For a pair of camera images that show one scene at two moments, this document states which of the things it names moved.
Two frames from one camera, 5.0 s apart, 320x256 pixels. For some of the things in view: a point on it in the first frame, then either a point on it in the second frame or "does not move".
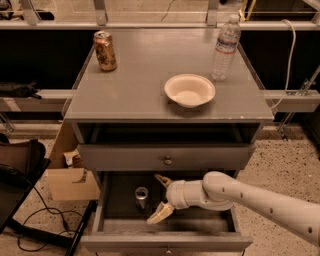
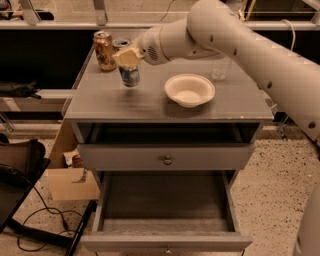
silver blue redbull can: x=140 y=195 to x=130 y=74
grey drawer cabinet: x=161 y=113 does not move
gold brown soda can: x=105 y=51 does not move
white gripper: x=175 y=194 to x=150 y=45
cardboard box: x=70 y=183 does not move
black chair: x=22 y=162 does not move
